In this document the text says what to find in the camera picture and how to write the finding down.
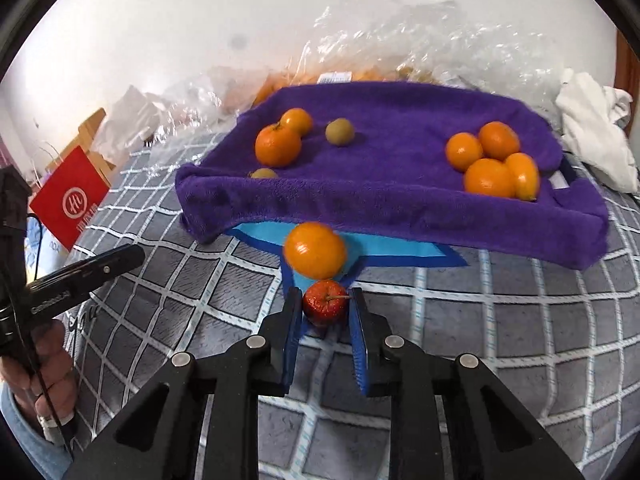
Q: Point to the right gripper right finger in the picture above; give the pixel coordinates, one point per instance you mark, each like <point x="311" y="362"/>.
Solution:
<point x="444" y="406"/>

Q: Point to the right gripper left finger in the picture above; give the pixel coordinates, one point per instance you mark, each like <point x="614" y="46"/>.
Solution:
<point x="199" y="416"/>

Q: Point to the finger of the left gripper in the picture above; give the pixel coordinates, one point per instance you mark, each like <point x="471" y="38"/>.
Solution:
<point x="67" y="287"/>

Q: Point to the small red fruit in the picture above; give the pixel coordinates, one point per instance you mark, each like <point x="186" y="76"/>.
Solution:
<point x="325" y="302"/>

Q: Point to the orange mandarin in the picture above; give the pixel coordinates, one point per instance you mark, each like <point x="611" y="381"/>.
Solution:
<point x="315" y="251"/>
<point x="489" y="177"/>
<point x="297" y="119"/>
<point x="462" y="150"/>
<point x="499" y="141"/>

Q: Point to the oval orange kumquat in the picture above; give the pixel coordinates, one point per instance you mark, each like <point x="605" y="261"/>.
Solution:
<point x="526" y="176"/>

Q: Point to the large orange with stem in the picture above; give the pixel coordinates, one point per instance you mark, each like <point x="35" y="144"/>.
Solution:
<point x="277" y="146"/>

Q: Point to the light blue forearm sleeve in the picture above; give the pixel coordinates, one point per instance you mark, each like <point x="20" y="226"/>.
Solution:
<point x="49" y="460"/>

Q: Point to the left hand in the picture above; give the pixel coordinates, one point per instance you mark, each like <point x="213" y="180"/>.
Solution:
<point x="56" y="369"/>

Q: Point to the red paper shopping bag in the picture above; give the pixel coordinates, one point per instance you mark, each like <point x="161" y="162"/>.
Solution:
<point x="70" y="198"/>

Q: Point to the grey checked blanket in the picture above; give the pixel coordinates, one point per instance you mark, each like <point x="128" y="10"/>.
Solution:
<point x="566" y="343"/>

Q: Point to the wooden bedside furniture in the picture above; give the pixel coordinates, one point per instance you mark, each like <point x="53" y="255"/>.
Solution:
<point x="84" y="139"/>

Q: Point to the white plastic bag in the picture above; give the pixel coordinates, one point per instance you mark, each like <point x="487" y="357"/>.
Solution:
<point x="130" y="121"/>

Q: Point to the small clear plastic bag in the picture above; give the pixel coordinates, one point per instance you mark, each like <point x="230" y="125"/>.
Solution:
<point x="202" y="102"/>

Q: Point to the purple towel covered tray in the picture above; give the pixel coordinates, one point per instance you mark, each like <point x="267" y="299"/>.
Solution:
<point x="394" y="178"/>

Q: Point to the white crumpled cloth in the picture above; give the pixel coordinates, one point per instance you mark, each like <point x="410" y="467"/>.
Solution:
<point x="593" y="119"/>

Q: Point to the large clear plastic bag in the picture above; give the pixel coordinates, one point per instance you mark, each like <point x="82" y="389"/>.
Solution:
<point x="430" y="43"/>

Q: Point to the brown wooden door frame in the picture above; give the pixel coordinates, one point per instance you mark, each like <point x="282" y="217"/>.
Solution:
<point x="627" y="75"/>

